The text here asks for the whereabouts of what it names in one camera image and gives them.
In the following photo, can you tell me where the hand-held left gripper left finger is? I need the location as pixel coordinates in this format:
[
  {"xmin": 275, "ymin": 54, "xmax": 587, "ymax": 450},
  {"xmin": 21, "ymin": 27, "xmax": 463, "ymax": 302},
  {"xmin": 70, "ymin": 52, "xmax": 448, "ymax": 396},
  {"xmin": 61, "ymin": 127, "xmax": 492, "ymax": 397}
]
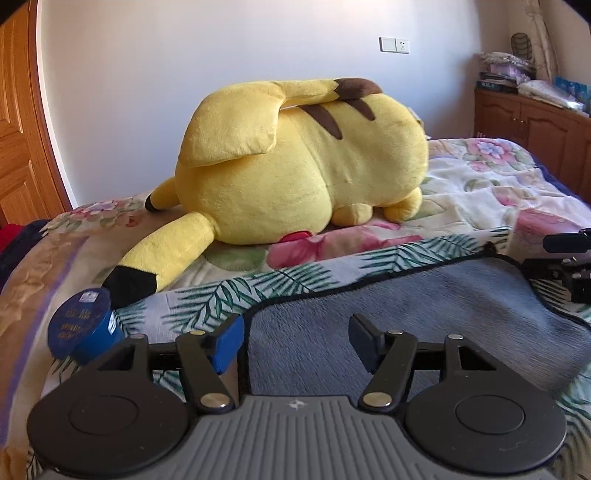
[{"xmin": 95, "ymin": 315, "xmax": 245, "ymax": 413}]

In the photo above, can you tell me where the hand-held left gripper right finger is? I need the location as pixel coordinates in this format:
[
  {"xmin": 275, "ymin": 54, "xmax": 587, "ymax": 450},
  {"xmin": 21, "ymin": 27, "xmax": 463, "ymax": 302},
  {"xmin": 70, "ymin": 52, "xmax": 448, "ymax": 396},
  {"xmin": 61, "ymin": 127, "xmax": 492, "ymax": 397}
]
[{"xmin": 348, "ymin": 314, "xmax": 502, "ymax": 409}]

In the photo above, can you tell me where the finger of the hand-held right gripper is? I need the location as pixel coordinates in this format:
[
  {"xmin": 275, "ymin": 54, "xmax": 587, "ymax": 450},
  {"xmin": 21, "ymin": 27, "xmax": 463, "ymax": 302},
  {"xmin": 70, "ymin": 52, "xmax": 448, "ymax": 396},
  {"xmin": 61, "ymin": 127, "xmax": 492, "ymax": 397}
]
[
  {"xmin": 542, "ymin": 228, "xmax": 591, "ymax": 253},
  {"xmin": 521, "ymin": 257, "xmax": 591, "ymax": 304}
]

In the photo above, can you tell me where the grey towel with black edge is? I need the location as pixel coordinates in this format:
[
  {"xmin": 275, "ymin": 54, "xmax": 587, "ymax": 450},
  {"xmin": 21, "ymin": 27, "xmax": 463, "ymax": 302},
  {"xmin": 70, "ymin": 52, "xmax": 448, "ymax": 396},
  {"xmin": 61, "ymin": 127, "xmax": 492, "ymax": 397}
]
[{"xmin": 244, "ymin": 251, "xmax": 579, "ymax": 398}]

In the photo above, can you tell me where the palm leaf print cloth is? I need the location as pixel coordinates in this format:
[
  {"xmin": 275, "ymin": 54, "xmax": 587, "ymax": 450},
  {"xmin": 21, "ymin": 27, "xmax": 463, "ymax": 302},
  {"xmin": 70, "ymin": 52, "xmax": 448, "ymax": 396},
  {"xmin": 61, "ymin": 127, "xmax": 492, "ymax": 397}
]
[{"xmin": 46, "ymin": 233, "xmax": 591, "ymax": 480}]

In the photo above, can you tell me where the floral blanket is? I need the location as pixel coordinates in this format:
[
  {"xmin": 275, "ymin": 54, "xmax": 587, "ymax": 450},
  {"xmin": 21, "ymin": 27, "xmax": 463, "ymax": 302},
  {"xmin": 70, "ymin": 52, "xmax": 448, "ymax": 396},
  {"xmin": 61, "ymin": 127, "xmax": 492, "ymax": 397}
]
[{"xmin": 0, "ymin": 136, "xmax": 591, "ymax": 480}]

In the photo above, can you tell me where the wooden cabinet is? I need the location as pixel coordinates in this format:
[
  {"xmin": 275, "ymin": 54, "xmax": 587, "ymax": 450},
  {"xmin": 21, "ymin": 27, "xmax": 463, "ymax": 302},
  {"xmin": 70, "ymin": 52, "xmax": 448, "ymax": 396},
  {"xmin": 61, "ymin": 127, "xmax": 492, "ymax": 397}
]
[{"xmin": 474, "ymin": 88, "xmax": 591, "ymax": 206}]

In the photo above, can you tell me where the dark blue round can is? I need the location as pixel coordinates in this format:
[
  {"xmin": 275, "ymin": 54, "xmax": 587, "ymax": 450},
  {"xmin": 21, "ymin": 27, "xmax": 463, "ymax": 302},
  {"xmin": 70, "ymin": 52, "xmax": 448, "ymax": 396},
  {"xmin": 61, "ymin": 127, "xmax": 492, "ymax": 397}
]
[{"xmin": 47, "ymin": 287, "xmax": 127, "ymax": 367}]

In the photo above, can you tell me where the white plastic bag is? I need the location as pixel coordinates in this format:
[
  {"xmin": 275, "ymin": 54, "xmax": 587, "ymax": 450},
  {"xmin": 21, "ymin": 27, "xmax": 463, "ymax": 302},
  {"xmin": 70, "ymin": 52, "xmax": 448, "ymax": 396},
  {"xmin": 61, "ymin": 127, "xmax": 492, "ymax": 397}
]
[{"xmin": 517, "ymin": 79, "xmax": 587, "ymax": 112}]

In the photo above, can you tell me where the blue printed box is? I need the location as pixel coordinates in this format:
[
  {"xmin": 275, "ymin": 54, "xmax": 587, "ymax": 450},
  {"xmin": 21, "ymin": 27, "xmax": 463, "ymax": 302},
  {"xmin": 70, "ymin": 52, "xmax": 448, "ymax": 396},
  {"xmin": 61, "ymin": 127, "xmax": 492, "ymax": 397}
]
[{"xmin": 554, "ymin": 76, "xmax": 591, "ymax": 114}]

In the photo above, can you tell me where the yellow plush toy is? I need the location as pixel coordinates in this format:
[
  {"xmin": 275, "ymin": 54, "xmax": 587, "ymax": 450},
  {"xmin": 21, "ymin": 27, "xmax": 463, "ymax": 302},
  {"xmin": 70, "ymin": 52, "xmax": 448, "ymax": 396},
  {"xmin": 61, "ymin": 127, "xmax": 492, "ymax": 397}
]
[{"xmin": 100, "ymin": 78, "xmax": 430, "ymax": 308}]

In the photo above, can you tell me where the stack of books and cloths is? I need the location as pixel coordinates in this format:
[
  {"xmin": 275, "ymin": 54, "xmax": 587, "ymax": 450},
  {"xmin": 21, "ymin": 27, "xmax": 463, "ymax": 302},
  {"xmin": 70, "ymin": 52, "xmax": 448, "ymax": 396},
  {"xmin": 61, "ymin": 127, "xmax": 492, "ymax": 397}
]
[{"xmin": 478, "ymin": 51, "xmax": 539, "ymax": 95}]

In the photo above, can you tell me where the dark blue cloth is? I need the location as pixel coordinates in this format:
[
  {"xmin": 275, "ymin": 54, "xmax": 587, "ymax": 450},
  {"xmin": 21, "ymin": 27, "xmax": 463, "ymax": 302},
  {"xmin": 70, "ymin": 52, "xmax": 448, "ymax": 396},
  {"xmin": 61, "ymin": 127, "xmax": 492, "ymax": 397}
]
[{"xmin": 0, "ymin": 219, "xmax": 51, "ymax": 296}]

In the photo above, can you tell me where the red cloth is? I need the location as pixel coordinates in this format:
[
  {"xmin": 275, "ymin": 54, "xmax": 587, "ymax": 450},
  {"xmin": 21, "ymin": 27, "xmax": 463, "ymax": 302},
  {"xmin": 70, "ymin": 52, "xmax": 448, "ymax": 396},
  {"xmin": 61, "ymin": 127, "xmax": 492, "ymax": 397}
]
[{"xmin": 0, "ymin": 224, "xmax": 28, "ymax": 254}]

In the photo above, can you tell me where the wooden door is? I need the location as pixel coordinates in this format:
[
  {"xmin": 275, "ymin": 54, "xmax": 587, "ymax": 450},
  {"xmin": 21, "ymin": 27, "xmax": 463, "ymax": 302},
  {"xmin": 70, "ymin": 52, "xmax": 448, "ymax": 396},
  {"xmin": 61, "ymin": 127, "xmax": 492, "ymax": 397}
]
[{"xmin": 0, "ymin": 0, "xmax": 75, "ymax": 227}]

